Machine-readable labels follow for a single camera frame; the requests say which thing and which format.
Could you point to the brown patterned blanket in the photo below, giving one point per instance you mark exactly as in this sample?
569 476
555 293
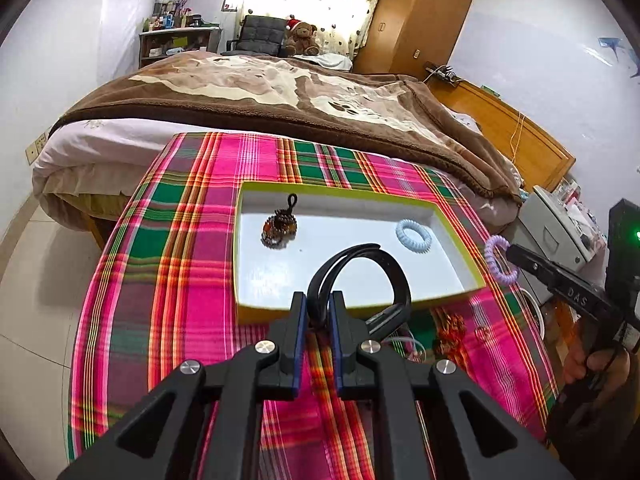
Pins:
300 105

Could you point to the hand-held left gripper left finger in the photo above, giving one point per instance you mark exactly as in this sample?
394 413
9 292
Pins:
299 340

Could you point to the wooden wardrobe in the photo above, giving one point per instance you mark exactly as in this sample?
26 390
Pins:
420 20

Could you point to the wooden headboard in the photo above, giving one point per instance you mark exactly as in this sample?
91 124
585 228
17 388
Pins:
500 120

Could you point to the brown teddy bear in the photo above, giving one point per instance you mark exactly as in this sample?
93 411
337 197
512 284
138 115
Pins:
302 37

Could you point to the black padded chair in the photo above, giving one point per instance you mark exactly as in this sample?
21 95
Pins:
260 32

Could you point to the blue wall sticker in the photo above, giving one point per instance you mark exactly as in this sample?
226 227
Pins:
612 47

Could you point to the grey shelf desk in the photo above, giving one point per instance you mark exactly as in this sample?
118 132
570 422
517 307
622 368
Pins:
175 35

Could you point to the wall socket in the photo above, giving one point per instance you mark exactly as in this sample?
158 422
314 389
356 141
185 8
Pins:
36 149

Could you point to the group of bottles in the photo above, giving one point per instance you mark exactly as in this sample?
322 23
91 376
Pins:
165 17

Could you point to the black smart band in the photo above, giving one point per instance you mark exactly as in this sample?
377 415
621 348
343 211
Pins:
398 276

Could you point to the yellow-green tray white inside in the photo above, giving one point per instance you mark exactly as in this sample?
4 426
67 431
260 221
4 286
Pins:
350 220

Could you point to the power strip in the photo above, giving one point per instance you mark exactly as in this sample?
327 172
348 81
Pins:
442 71

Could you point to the person's right hand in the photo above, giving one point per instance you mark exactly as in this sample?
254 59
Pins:
595 360

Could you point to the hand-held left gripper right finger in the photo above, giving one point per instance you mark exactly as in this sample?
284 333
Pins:
336 340

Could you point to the pale pink bed sheet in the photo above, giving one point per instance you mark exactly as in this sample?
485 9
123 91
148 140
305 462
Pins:
100 145

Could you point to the white pillow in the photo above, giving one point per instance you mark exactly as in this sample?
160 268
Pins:
332 61

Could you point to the grey white nightstand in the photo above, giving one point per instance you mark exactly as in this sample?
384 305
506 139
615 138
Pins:
550 225

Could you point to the pink green plaid cloth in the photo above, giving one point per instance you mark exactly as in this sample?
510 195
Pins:
200 260

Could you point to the person's right forearm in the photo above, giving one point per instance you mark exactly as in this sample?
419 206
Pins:
595 435

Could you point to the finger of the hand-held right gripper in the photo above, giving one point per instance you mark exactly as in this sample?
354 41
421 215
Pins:
530 262

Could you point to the white rimmed trash bin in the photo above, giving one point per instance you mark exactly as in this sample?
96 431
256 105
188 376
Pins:
539 316

